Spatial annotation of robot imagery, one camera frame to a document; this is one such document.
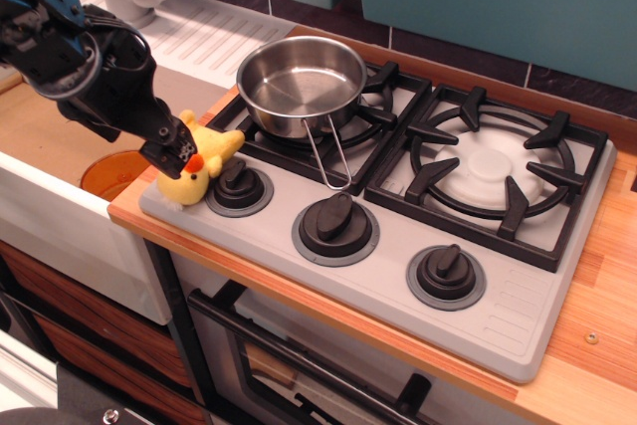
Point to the black right stove knob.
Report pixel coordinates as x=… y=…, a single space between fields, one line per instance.
x=446 y=278

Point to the black middle stove knob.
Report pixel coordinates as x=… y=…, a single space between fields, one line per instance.
x=336 y=232

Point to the white toy sink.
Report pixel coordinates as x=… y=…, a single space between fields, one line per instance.
x=198 y=46

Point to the black right burner grate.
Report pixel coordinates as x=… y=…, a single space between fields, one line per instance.
x=511 y=180

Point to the stainless steel pan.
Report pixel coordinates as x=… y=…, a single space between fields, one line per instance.
x=304 y=87

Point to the wooden drawer unit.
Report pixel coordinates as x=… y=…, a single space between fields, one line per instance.
x=120 y=351

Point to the black burner grate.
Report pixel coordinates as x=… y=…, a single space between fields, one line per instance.
x=387 y=100
x=511 y=180

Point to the black stove knob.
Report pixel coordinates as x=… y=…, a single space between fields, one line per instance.
x=239 y=191
x=446 y=278
x=336 y=232

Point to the black left stove knob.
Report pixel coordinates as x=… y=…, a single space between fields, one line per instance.
x=239 y=191

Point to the black left burner grate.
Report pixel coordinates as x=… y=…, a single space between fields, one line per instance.
x=387 y=100

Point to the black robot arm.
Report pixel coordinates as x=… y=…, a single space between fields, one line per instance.
x=46 y=41

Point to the grey toy stove top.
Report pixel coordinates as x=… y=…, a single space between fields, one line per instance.
x=506 y=331

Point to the yellow stuffed duck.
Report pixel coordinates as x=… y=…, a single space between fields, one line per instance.
x=214 y=149

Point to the toy oven door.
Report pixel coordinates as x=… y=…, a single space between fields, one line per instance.
x=310 y=377

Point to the orange plastic plate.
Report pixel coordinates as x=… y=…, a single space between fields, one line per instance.
x=110 y=175

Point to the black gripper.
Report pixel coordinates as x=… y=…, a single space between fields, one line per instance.
x=121 y=97

